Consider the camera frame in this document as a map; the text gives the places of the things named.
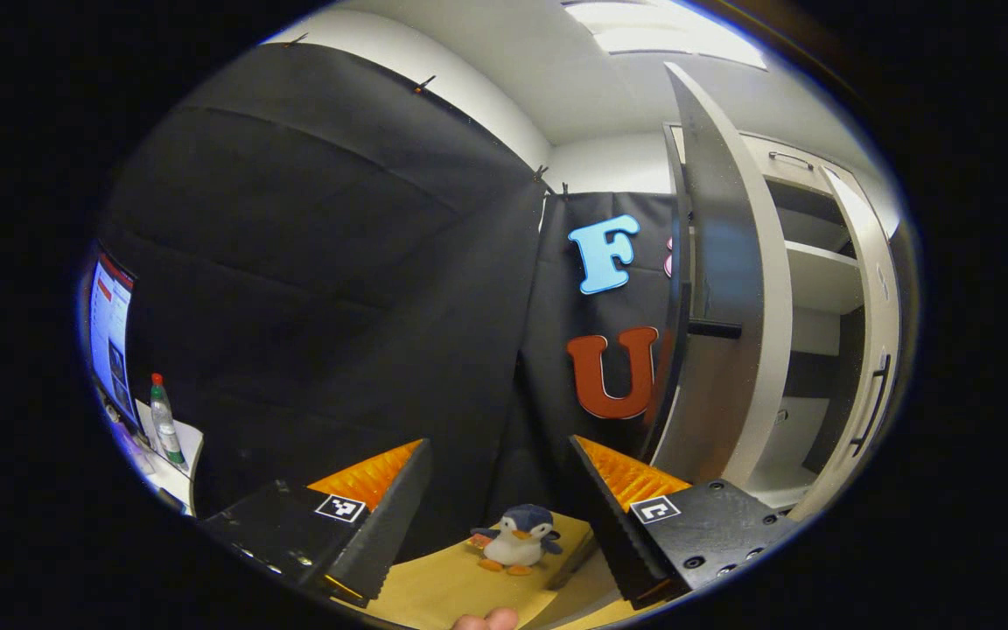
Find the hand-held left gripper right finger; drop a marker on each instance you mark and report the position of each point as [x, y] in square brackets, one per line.
[613, 525]

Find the grey cabinet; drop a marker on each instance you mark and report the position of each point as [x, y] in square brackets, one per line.
[819, 210]

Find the grey drawer front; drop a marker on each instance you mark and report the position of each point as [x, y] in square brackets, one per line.
[806, 179]

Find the penguin plush toy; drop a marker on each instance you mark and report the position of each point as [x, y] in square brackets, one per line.
[517, 538]

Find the black backdrop cloth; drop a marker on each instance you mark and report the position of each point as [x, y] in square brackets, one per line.
[338, 262]

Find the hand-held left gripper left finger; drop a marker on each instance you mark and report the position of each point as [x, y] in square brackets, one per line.
[390, 516]

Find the grey cabinet door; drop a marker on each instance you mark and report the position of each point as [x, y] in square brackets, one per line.
[876, 289]
[714, 245]

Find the clear bottle with red cap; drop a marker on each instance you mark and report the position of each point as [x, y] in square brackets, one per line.
[164, 424]

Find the computer monitor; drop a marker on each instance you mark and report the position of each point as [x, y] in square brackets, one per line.
[110, 332]

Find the white paper sheets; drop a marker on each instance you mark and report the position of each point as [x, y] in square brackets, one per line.
[189, 446]

